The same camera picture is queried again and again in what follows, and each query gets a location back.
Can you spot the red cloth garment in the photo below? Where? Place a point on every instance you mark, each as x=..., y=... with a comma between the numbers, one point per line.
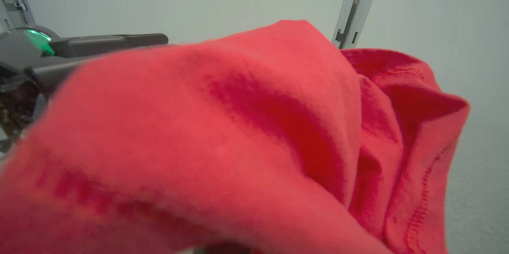
x=222, y=138

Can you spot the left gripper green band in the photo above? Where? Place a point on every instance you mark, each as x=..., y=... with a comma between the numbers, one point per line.
x=20, y=47

